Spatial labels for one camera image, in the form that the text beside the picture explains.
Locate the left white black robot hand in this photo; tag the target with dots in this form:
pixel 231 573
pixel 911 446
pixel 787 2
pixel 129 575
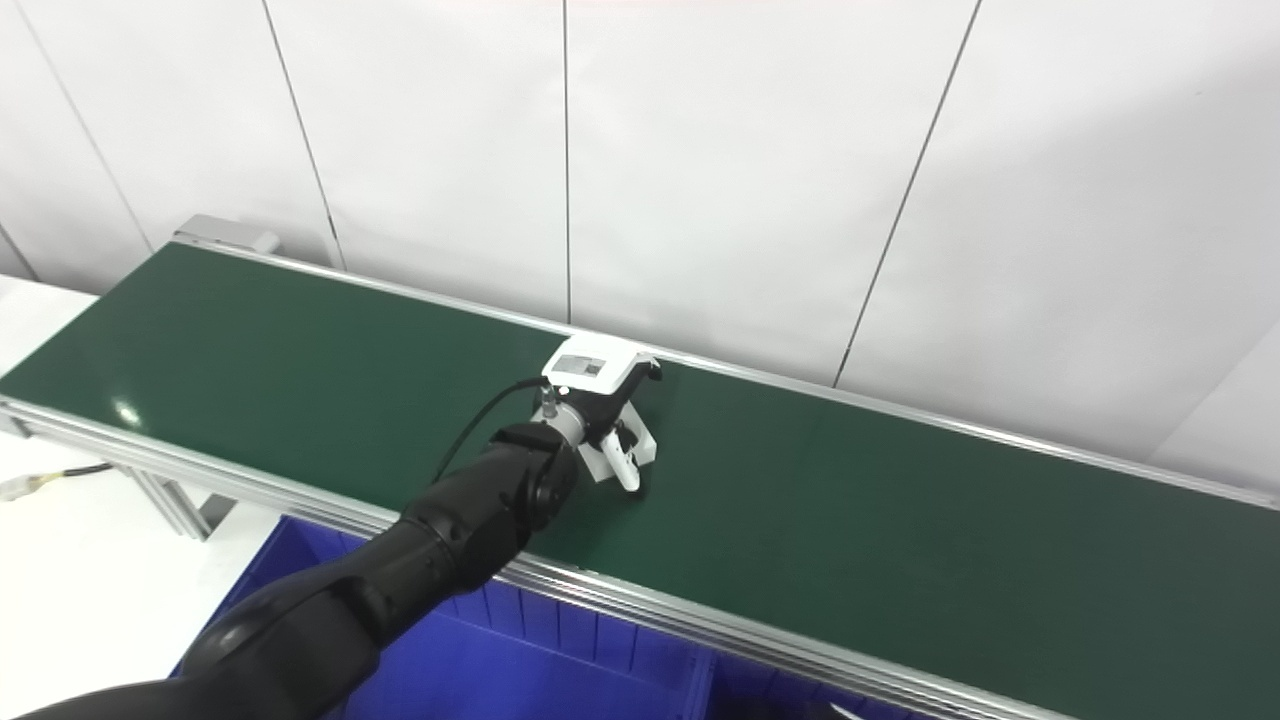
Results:
pixel 600 365

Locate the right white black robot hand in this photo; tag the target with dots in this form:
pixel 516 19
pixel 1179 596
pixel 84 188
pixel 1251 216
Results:
pixel 848 712

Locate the white square part with hole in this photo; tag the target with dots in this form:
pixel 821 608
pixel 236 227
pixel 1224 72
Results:
pixel 592 463

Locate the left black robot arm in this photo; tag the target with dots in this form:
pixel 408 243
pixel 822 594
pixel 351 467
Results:
pixel 400 570

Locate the blue plastic bin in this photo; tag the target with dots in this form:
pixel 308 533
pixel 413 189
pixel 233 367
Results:
pixel 780 695
pixel 520 660

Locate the aluminium conveyor support leg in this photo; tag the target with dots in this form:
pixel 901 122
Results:
pixel 175 505

